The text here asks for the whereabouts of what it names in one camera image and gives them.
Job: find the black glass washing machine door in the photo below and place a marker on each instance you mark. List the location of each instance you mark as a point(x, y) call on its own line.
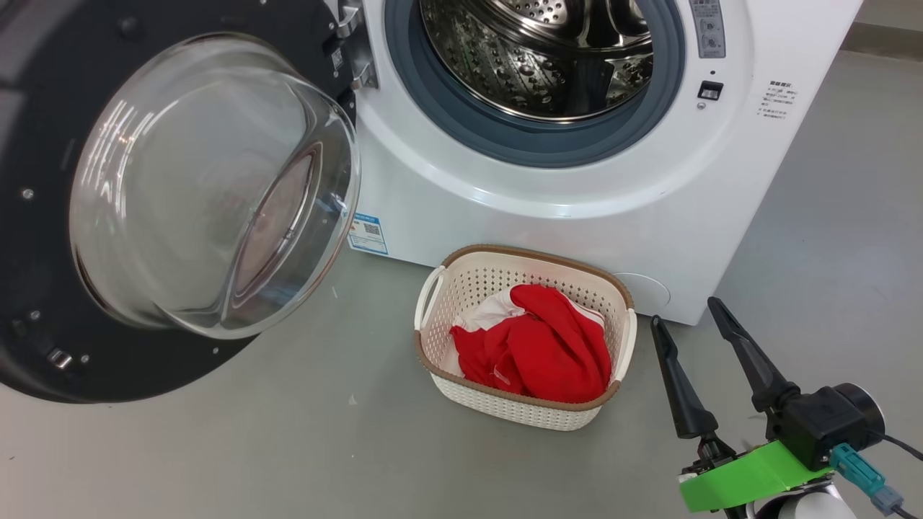
point(43, 303)

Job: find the steel washing machine drum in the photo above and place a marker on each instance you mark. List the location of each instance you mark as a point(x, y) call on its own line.
point(541, 50)

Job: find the grey instruction label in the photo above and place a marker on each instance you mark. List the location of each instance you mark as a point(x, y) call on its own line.
point(708, 29)

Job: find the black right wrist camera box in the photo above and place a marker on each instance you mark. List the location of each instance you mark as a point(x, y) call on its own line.
point(829, 422)

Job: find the cream perforated laundry basket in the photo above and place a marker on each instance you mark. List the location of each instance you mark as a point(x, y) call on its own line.
point(505, 411)

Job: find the teal right camera connector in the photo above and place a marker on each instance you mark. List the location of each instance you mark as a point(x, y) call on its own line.
point(862, 476)

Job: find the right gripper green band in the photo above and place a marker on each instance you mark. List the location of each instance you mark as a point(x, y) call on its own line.
point(743, 476)

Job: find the white front-load washing machine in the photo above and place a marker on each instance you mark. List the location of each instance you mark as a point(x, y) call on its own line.
point(735, 202)

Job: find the blue white energy sticker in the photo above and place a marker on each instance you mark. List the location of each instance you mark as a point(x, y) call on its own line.
point(368, 234)

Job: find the red and white garment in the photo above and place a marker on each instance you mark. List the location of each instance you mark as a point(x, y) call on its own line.
point(548, 346)

